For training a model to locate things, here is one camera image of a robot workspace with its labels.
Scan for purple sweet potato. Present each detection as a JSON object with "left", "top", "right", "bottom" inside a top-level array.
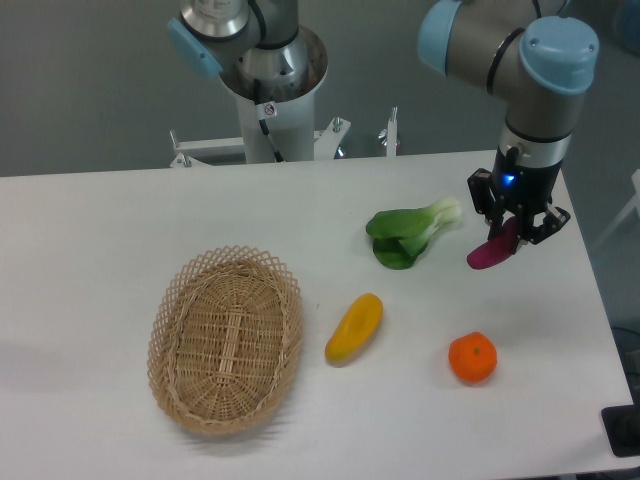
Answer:
[{"left": 466, "top": 217, "right": 519, "bottom": 270}]

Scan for black cable on pedestal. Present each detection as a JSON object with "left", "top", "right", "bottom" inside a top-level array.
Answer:
[{"left": 252, "top": 79, "right": 286, "bottom": 164}]

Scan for orange mandarin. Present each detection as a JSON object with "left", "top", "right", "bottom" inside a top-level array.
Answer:
[{"left": 448, "top": 331, "right": 498, "bottom": 383}]

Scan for black box at table edge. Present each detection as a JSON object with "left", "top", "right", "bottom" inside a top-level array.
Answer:
[{"left": 601, "top": 405, "right": 639, "bottom": 458}]

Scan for blue object top right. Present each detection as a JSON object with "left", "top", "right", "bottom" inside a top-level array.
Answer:
[{"left": 613, "top": 0, "right": 640, "bottom": 55}]

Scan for green bok choy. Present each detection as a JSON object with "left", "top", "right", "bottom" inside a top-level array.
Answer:
[{"left": 365, "top": 196, "right": 462, "bottom": 270}]

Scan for yellow mango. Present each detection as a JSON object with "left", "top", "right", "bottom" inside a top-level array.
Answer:
[{"left": 324, "top": 293, "right": 384, "bottom": 365}]

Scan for white metal base frame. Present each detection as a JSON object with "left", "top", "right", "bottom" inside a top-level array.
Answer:
[{"left": 168, "top": 106, "right": 404, "bottom": 169}]

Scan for white frame at right edge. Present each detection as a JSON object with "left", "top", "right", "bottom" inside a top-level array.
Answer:
[{"left": 591, "top": 169, "right": 640, "bottom": 252}]

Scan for woven wicker basket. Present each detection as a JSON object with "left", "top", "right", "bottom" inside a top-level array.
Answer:
[{"left": 147, "top": 246, "right": 303, "bottom": 436}]

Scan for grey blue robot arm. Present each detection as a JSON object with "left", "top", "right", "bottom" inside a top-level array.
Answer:
[{"left": 167, "top": 1, "right": 599, "bottom": 254}]

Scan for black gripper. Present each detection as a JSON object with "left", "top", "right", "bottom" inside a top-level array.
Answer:
[{"left": 467, "top": 149, "right": 571, "bottom": 252}]

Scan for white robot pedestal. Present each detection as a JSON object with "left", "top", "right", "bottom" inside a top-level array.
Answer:
[{"left": 221, "top": 26, "right": 328, "bottom": 135}]

